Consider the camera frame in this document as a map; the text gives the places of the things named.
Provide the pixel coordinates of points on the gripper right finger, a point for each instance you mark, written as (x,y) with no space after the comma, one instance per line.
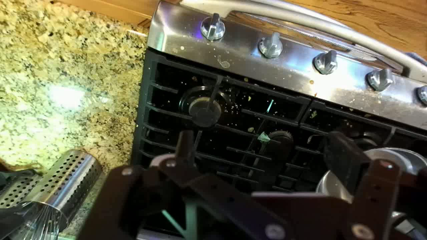
(347,160)

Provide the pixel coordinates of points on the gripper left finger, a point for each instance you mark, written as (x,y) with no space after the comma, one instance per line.
(133,200)

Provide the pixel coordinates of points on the black cast iron stove grate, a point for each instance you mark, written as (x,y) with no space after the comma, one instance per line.
(233,96)
(360,118)

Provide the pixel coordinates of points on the stainless steel pot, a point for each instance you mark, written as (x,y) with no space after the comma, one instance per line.
(400,158)

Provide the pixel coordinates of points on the small black stove burner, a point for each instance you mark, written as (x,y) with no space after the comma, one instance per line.
(282,140)

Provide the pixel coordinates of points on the perforated steel utensil holder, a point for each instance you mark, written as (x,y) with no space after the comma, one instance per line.
(15,195)
(66,181)

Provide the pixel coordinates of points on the silver stove knob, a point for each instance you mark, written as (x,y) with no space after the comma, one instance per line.
(212,27)
(271,46)
(379,80)
(325,62)
(423,95)

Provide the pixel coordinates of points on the large black stove burner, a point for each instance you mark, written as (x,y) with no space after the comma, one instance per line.
(204,108)

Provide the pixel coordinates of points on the stainless steel gas stove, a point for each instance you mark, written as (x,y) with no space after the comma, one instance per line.
(253,60)

